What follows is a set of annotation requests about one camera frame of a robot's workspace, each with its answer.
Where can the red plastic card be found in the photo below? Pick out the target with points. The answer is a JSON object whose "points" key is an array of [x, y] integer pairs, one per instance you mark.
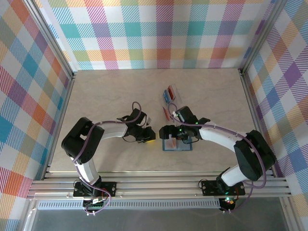
{"points": [[166, 113], [172, 92]]}

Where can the blue leather card holder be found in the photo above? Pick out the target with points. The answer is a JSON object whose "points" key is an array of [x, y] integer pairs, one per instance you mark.
{"points": [[185, 147]]}

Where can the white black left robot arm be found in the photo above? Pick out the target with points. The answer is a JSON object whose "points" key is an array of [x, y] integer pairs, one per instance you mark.
{"points": [[113, 130]]}

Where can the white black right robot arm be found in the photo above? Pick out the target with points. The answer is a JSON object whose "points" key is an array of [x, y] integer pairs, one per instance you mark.
{"points": [[216, 139]]}

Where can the clear acrylic card stand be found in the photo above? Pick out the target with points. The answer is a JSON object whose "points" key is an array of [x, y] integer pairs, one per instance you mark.
{"points": [[178, 96]]}

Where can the blue plastic card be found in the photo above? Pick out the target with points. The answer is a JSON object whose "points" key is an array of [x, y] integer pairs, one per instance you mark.
{"points": [[166, 95]]}

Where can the grey metal sheet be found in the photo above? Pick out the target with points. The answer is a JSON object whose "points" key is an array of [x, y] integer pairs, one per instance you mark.
{"points": [[156, 221]]}

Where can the small board with LEDs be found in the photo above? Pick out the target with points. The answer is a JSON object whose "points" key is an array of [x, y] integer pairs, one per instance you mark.
{"points": [[228, 201]]}

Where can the long aluminium frame rail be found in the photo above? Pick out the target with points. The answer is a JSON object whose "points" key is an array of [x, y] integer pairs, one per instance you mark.
{"points": [[156, 186]]}

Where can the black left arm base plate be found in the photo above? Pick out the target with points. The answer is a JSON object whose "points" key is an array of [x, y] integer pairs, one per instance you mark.
{"points": [[109, 187]]}

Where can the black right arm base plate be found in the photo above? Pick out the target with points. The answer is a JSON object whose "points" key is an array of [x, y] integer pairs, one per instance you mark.
{"points": [[209, 187]]}

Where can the aluminium side rail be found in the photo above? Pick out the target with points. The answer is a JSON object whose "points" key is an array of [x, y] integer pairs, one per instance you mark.
{"points": [[59, 125], [257, 120]]}

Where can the aluminium frame post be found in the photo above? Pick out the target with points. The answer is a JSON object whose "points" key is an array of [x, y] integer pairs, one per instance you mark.
{"points": [[56, 45], [260, 36]]}

